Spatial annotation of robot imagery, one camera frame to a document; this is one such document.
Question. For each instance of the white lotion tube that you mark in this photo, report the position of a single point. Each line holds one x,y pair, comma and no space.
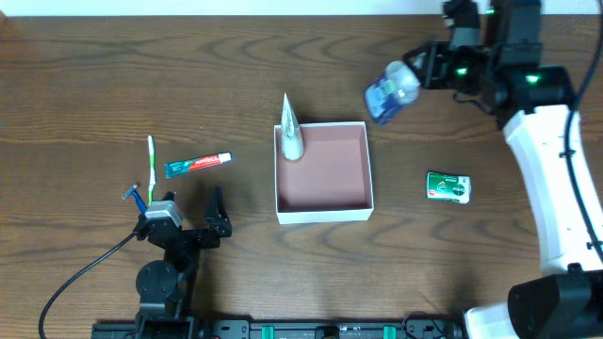
292,146

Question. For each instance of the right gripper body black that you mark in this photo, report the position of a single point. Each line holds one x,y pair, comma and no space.
434,66

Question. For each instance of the blue hand soap pump bottle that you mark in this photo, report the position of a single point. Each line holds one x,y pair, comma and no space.
391,92

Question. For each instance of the red green toothpaste tube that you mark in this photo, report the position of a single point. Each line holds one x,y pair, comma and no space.
177,168

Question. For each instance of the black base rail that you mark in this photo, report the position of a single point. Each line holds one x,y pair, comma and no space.
420,328

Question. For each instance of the blue disposable razor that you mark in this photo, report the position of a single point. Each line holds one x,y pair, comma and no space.
132,192

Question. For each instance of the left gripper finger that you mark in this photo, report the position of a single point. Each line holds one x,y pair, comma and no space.
216,215
169,196

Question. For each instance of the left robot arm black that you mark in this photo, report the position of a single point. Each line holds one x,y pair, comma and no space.
166,286

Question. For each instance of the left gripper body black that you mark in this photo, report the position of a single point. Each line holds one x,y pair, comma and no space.
189,235

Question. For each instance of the green white toothbrush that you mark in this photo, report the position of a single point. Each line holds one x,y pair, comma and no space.
152,171

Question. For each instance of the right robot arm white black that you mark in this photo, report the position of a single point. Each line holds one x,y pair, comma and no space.
496,59

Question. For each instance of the green soap bar package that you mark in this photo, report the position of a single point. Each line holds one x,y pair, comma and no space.
448,188

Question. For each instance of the white box with pink interior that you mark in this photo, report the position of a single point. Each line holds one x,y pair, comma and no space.
332,182

